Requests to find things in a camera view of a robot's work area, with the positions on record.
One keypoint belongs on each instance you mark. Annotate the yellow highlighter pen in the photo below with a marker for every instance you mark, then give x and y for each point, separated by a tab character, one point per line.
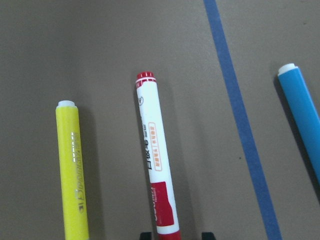
72	179

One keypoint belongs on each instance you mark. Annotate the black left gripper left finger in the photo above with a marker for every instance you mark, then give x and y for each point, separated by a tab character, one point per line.
145	236

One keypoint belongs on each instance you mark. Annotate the red and white marker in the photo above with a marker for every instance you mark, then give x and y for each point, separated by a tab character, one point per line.
157	159

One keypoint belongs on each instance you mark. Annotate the blue highlighter pen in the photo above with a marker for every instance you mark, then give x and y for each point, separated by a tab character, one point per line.
303	110

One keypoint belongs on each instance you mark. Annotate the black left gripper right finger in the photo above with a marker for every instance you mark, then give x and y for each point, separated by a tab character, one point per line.
207	236

